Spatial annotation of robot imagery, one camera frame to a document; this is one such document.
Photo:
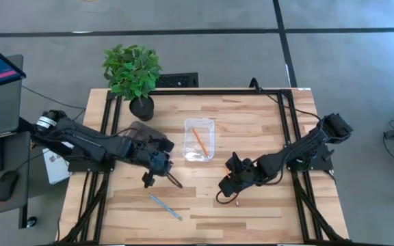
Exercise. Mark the grey desk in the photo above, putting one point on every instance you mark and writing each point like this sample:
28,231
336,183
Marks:
15,205

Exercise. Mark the light blue pen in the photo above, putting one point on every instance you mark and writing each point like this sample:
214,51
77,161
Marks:
165,207

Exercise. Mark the black computer mouse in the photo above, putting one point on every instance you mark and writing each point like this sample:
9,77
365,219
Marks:
6,186

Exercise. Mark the black desk caster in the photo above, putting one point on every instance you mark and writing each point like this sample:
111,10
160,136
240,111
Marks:
31,222

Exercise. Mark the grey framed light-blue screen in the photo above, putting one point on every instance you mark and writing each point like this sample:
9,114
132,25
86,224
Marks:
10,102

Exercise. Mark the black plant pot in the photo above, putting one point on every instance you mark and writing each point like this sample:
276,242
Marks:
142,109

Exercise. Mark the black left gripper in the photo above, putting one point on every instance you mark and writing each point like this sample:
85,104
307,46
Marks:
157,162

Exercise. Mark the black aluminium table frame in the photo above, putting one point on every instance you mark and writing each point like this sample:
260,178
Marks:
282,102

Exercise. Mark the white box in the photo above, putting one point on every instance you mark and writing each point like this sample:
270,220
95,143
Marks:
56,171

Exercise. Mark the black floor grille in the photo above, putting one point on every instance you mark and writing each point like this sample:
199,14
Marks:
180,80

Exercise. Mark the short orange pencil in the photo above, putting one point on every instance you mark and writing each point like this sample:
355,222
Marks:
200,142

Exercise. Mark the green leafy artificial plant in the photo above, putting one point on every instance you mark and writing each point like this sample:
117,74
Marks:
132,71

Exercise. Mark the clear plastic bin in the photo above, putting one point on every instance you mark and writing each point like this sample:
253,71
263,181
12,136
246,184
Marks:
205,130

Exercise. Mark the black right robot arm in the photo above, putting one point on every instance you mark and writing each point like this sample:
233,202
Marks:
296,150

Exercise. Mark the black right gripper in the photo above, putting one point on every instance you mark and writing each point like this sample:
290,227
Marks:
238,177

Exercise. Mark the dark grey translucent bin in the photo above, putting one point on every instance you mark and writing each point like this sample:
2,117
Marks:
142,130

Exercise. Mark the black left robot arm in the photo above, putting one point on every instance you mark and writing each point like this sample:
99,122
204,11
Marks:
91,143

